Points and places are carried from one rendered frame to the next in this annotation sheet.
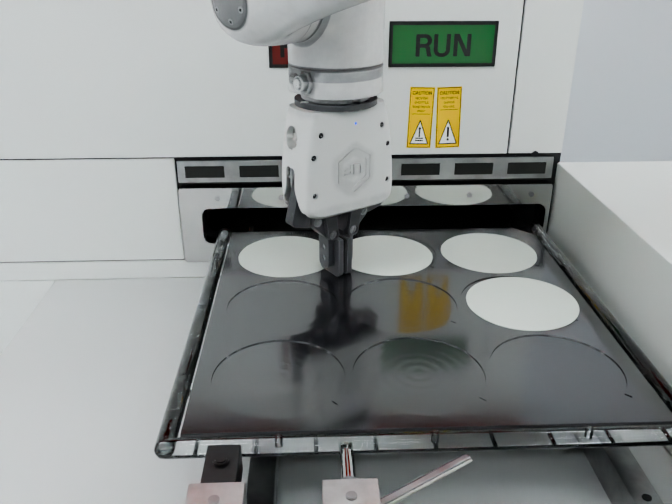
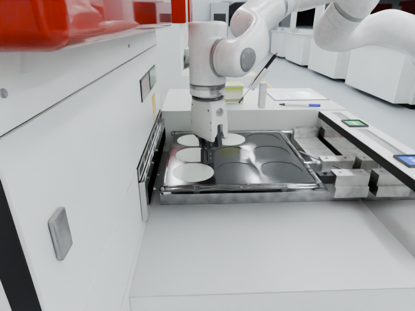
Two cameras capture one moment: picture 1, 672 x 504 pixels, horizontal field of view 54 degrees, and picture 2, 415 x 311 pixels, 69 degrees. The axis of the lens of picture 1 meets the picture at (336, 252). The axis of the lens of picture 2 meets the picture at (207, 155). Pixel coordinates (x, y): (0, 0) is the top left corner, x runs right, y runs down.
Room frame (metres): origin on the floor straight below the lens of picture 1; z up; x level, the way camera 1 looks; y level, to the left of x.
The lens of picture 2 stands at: (0.60, 0.71, 1.24)
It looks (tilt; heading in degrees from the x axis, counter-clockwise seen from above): 24 degrees down; 270
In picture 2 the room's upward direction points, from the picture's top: straight up
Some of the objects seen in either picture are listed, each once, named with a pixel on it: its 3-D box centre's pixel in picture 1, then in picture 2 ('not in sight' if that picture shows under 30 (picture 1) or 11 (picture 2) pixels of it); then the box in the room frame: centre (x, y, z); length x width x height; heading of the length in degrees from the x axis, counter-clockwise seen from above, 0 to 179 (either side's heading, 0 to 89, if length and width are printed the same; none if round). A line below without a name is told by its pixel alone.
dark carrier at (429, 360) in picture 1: (400, 306); (232, 154); (0.53, -0.06, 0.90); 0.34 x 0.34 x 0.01; 2
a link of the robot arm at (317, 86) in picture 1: (333, 80); (208, 89); (0.60, 0.00, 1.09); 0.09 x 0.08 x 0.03; 125
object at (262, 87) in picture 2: not in sight; (257, 87); (0.43, -0.31, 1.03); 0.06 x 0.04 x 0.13; 2
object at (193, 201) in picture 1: (366, 221); (155, 158); (0.74, -0.04, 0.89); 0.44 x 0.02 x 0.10; 92
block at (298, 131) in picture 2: not in sight; (304, 131); (0.28, -0.25, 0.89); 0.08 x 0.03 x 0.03; 2
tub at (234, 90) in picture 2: not in sight; (231, 92); (0.52, -0.38, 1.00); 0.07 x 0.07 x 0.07; 11
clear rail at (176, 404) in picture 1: (202, 312); (242, 187); (0.52, 0.12, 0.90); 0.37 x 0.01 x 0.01; 2
